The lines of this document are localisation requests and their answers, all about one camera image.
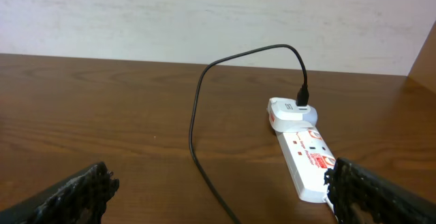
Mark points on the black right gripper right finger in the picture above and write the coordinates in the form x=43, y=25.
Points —
x=357, y=195

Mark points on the white charger adapter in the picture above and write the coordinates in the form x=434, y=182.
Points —
x=286, y=117

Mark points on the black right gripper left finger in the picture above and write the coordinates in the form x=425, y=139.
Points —
x=78, y=199

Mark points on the white power strip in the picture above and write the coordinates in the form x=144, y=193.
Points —
x=308, y=158

